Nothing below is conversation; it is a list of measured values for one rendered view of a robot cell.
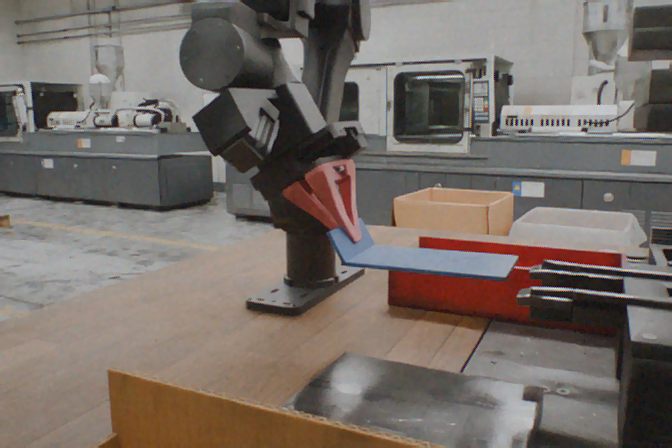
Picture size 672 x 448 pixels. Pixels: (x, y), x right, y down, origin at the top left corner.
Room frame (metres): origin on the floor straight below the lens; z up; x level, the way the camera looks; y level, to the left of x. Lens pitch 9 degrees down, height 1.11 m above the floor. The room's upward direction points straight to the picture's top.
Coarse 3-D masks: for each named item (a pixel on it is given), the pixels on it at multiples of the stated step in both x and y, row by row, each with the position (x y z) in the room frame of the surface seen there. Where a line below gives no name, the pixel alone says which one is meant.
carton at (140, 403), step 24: (120, 384) 0.30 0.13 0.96; (144, 384) 0.29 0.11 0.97; (168, 384) 0.28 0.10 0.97; (120, 408) 0.30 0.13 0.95; (144, 408) 0.29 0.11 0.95; (168, 408) 0.28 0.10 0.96; (192, 408) 0.28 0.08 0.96; (216, 408) 0.27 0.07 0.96; (240, 408) 0.26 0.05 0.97; (264, 408) 0.26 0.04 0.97; (120, 432) 0.30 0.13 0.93; (144, 432) 0.29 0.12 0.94; (168, 432) 0.28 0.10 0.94; (192, 432) 0.28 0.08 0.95; (216, 432) 0.27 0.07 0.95; (240, 432) 0.26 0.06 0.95; (264, 432) 0.26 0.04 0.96; (288, 432) 0.25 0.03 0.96; (312, 432) 0.25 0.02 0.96; (336, 432) 0.24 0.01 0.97; (360, 432) 0.24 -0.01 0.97; (384, 432) 0.24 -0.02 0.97
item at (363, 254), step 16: (336, 240) 0.48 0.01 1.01; (368, 240) 0.53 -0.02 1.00; (352, 256) 0.49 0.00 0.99; (368, 256) 0.49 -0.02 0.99; (384, 256) 0.49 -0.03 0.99; (400, 256) 0.49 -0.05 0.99; (416, 256) 0.49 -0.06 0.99; (432, 256) 0.48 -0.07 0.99; (448, 256) 0.48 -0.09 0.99; (464, 256) 0.48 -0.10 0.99; (480, 256) 0.48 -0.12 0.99; (496, 256) 0.48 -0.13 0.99; (512, 256) 0.48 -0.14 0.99; (416, 272) 0.45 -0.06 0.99; (432, 272) 0.44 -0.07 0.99; (448, 272) 0.43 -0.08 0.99; (464, 272) 0.43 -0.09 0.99; (480, 272) 0.43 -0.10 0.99; (496, 272) 0.43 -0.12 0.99
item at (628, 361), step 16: (624, 336) 0.37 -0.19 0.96; (624, 352) 0.35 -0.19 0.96; (624, 368) 0.34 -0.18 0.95; (640, 368) 0.30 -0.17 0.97; (656, 368) 0.30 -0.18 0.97; (624, 384) 0.33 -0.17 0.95; (640, 384) 0.30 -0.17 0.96; (656, 384) 0.30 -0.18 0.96; (624, 400) 0.31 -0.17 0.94; (640, 400) 0.30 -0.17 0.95; (656, 400) 0.30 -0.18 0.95; (624, 416) 0.31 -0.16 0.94; (640, 416) 0.30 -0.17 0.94; (656, 416) 0.30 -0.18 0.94; (624, 432) 0.31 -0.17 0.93; (640, 432) 0.30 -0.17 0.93; (656, 432) 0.30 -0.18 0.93
